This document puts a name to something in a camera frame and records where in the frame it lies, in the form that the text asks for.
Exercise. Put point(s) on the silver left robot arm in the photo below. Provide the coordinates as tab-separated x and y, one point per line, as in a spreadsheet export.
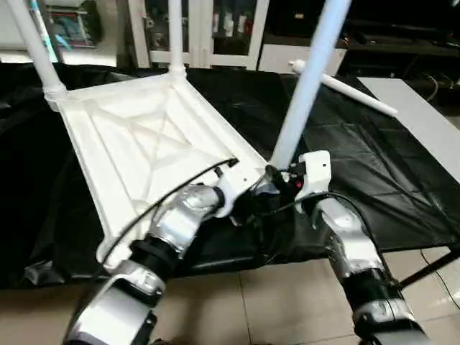
180	223

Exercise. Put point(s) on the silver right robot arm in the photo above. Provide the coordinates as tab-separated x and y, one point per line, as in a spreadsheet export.
352	244

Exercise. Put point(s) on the black work mat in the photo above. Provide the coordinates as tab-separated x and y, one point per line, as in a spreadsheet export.
374	187

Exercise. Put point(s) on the white drawer unit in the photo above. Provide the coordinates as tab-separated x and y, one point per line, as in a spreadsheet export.
287	59

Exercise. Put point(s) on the white plastic table top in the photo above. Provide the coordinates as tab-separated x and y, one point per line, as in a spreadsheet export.
144	136

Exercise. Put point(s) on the white glass-door cabinet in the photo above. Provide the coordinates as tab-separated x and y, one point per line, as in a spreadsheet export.
230	29

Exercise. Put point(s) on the black metal stand leg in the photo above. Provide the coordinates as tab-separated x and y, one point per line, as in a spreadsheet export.
431	267

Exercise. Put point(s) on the teal storage box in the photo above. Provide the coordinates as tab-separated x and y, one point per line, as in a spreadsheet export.
72	25

